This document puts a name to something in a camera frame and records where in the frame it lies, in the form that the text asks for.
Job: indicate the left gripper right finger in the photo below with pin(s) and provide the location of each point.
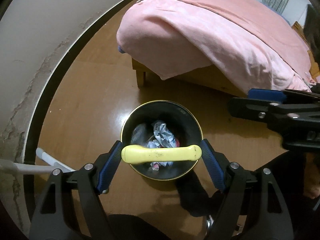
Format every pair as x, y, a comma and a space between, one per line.
252, 205

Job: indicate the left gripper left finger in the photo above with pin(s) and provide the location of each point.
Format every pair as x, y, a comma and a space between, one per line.
69, 206

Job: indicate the person's right hand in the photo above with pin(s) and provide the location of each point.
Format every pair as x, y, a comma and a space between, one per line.
311, 176

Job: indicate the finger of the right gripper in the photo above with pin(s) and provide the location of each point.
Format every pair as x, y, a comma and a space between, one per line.
267, 94
276, 115

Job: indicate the trash pile in bin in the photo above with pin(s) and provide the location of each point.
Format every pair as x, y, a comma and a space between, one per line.
155, 135

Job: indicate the black gold-rimmed trash bin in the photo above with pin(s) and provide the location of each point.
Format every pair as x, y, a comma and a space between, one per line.
180, 122

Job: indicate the black sock foot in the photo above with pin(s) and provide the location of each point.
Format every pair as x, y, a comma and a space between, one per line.
193, 197

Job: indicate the yellow banana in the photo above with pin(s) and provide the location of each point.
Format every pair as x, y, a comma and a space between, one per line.
135, 154

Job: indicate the pink bed blanket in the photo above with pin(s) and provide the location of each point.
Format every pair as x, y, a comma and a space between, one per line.
251, 45

